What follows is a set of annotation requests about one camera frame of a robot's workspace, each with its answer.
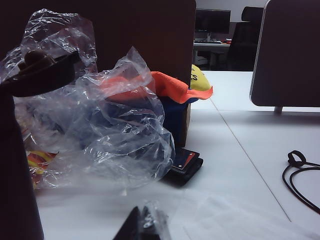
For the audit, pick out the orange cloth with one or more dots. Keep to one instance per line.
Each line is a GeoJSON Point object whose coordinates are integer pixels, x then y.
{"type": "Point", "coordinates": [175, 87]}

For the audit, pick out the black Thermos flask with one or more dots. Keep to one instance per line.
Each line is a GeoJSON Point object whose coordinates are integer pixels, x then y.
{"type": "Point", "coordinates": [15, 150]}

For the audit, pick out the black office chair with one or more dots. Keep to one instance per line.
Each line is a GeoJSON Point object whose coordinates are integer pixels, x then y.
{"type": "Point", "coordinates": [242, 45]}

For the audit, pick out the glossy black flat device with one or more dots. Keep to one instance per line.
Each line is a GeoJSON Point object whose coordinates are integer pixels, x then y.
{"type": "Point", "coordinates": [186, 158]}

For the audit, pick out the brown desk partition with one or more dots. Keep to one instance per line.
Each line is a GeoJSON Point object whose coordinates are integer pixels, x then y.
{"type": "Point", "coordinates": [150, 37]}

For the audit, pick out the small brown cardboard box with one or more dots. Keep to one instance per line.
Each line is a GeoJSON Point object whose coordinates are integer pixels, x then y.
{"type": "Point", "coordinates": [187, 125]}

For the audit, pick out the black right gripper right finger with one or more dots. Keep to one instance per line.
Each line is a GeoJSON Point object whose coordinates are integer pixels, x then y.
{"type": "Point", "coordinates": [152, 225]}

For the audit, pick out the black computer monitor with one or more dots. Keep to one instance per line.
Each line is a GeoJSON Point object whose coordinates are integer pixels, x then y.
{"type": "Point", "coordinates": [212, 21]}

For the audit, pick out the clear crumpled plastic bag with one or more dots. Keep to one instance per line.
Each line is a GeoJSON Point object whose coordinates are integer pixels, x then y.
{"type": "Point", "coordinates": [112, 130]}

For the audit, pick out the black pouch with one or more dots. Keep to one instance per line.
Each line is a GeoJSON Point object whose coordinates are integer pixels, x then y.
{"type": "Point", "coordinates": [185, 178]}

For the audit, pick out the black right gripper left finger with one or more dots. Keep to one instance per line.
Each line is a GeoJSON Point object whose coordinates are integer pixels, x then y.
{"type": "Point", "coordinates": [130, 227]}

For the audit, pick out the blue fabric item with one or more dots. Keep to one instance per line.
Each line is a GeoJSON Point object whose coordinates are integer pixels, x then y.
{"type": "Point", "coordinates": [172, 117]}

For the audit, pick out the white background desk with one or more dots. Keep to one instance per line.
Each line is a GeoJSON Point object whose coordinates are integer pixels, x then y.
{"type": "Point", "coordinates": [210, 44]}

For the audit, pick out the prawn crackers snack bag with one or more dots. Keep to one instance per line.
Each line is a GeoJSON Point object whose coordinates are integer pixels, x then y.
{"type": "Point", "coordinates": [41, 162]}

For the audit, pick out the yellow printed bag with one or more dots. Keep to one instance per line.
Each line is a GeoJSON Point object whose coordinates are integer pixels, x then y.
{"type": "Point", "coordinates": [200, 80]}

